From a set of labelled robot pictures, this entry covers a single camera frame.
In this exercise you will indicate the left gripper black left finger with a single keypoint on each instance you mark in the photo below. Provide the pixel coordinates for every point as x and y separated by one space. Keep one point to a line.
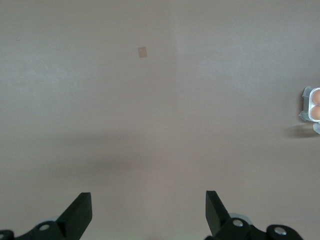
77 217

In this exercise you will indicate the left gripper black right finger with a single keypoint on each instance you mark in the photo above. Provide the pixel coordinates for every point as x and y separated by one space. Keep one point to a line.
217 220

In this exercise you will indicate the clear plastic egg box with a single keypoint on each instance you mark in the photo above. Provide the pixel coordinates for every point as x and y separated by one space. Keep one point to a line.
306 105

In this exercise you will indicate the brown egg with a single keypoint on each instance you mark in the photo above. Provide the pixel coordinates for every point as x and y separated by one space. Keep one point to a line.
317 112
317 97

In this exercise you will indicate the small brown tape patch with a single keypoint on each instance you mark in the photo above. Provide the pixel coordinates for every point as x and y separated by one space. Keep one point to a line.
142 52

